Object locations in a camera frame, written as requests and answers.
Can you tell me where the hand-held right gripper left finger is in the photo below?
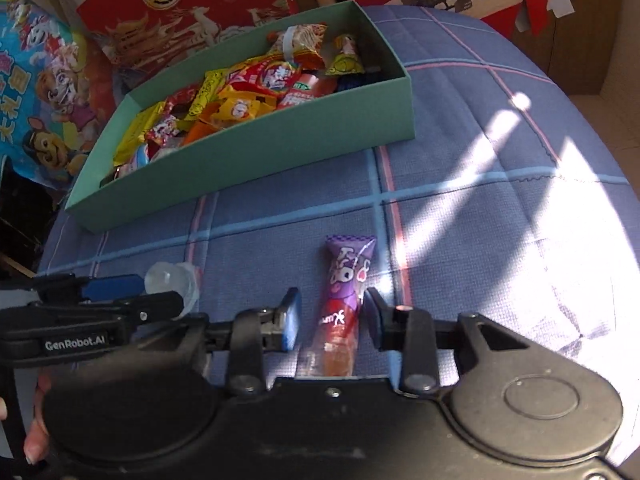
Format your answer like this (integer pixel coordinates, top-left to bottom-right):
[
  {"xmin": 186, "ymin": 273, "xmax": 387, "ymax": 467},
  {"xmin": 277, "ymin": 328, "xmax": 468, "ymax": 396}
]
[{"xmin": 175, "ymin": 286, "xmax": 303, "ymax": 397}]

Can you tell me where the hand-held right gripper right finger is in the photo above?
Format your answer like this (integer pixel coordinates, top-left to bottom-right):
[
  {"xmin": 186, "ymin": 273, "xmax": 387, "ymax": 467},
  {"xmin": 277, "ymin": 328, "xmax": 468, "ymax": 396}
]
[{"xmin": 363, "ymin": 286, "xmax": 552, "ymax": 397}]

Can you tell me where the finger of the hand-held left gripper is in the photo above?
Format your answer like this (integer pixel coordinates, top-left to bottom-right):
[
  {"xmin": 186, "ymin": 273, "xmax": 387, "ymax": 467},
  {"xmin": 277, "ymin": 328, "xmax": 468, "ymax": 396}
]
[
  {"xmin": 112, "ymin": 291, "xmax": 184, "ymax": 322},
  {"xmin": 30, "ymin": 273, "xmax": 147, "ymax": 306}
]

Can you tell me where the clear jelly cup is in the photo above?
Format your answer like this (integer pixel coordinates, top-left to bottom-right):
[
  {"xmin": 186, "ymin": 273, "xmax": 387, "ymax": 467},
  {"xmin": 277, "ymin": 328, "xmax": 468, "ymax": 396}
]
[{"xmin": 144, "ymin": 261, "xmax": 202, "ymax": 317}]

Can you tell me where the purple tube snack packet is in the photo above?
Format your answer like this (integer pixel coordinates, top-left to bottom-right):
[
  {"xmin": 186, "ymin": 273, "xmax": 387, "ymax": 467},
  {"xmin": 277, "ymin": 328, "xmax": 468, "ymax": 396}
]
[{"xmin": 296, "ymin": 234, "xmax": 377, "ymax": 379}]

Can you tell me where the square yellow snack packet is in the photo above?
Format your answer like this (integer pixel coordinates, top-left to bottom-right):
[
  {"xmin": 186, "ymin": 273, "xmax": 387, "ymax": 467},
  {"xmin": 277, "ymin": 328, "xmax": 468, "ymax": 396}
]
[{"xmin": 113, "ymin": 101, "xmax": 167, "ymax": 167}]

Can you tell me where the red white cartoon packet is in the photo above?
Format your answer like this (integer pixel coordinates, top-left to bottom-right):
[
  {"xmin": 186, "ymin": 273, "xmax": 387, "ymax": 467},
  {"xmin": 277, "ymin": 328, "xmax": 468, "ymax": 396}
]
[{"xmin": 144, "ymin": 114, "xmax": 185, "ymax": 150}]

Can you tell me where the green cardboard box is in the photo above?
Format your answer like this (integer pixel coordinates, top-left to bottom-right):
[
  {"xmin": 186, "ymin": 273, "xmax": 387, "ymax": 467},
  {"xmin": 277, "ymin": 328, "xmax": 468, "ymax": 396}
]
[{"xmin": 64, "ymin": 1, "xmax": 417, "ymax": 234}]

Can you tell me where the long orange snack packet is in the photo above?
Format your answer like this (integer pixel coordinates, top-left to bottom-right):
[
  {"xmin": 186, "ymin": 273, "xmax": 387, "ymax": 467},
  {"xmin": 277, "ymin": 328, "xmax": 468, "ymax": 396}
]
[{"xmin": 276, "ymin": 72, "xmax": 337, "ymax": 111}]

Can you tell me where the dark blue snack packet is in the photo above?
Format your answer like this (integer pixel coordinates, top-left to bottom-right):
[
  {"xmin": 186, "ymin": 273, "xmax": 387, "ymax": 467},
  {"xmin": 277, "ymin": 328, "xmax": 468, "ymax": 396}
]
[{"xmin": 334, "ymin": 66, "xmax": 383, "ymax": 93}]

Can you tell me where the red printed snack packet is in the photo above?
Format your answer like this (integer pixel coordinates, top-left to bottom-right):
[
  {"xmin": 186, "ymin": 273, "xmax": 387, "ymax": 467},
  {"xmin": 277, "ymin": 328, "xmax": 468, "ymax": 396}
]
[{"xmin": 227, "ymin": 56, "xmax": 307, "ymax": 97}]

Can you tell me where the small yellow green packet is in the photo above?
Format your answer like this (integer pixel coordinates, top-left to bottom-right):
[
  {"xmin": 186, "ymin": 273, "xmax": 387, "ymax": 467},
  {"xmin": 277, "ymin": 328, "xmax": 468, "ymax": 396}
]
[{"xmin": 325, "ymin": 33, "xmax": 365, "ymax": 77}]

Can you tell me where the orange striped noodle packet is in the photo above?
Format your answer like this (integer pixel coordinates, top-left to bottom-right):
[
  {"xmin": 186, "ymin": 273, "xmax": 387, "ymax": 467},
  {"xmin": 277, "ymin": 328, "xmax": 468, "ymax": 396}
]
[{"xmin": 266, "ymin": 23, "xmax": 329, "ymax": 69}]

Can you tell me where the person's left hand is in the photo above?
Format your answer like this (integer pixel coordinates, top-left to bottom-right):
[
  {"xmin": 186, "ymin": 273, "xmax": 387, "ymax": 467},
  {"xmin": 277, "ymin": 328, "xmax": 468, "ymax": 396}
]
[{"xmin": 22, "ymin": 372, "xmax": 53, "ymax": 465}]

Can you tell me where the plaid blue tablecloth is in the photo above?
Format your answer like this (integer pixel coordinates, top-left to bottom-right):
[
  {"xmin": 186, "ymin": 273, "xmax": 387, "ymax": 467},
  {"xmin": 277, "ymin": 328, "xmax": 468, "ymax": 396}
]
[{"xmin": 37, "ymin": 5, "xmax": 640, "ymax": 466}]

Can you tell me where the blue cartoon gift bag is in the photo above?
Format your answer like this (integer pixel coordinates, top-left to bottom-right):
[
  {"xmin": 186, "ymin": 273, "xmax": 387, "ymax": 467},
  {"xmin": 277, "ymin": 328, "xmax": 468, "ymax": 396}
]
[{"xmin": 0, "ymin": 0, "xmax": 120, "ymax": 192}]

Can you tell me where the red horse print gift box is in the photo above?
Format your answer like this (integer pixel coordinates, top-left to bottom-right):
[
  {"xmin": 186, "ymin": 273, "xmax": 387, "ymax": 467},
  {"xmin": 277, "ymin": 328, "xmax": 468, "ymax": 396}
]
[{"xmin": 76, "ymin": 0, "xmax": 301, "ymax": 83}]

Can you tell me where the tall brown cardboard box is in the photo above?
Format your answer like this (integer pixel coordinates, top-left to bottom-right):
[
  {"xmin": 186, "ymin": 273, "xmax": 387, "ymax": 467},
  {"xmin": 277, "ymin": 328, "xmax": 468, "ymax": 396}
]
[{"xmin": 512, "ymin": 0, "xmax": 626, "ymax": 97}]

